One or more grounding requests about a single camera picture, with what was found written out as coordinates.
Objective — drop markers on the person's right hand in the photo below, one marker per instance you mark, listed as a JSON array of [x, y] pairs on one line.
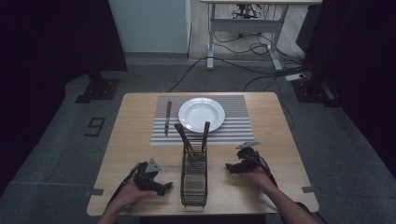
[[263, 180]]

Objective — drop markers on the person's left hand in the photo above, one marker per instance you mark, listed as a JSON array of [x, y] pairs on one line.
[[127, 194]]

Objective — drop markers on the white desk frame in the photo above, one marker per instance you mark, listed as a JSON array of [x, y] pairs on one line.
[[246, 25]]

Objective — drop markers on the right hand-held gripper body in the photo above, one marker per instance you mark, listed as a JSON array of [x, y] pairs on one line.
[[249, 157]]

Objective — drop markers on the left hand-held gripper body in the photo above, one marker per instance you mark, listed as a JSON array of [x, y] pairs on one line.
[[146, 179]]

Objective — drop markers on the grey striped placemat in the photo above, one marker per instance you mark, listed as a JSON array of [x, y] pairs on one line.
[[236, 124]]

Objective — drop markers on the black stand base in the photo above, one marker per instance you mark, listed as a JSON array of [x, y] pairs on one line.
[[314, 91], [99, 90]]

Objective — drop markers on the white cabinet panel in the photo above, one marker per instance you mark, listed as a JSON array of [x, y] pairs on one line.
[[149, 25]]

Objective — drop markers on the white power strip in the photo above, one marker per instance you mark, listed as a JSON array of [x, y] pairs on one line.
[[295, 76]]

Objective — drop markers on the white plate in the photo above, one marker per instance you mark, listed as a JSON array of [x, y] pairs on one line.
[[199, 113]]

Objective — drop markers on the dark device under desk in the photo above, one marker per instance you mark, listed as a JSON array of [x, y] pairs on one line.
[[247, 11]]

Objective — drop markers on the black curtain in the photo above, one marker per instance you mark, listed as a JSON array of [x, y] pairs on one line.
[[46, 62], [361, 77]]

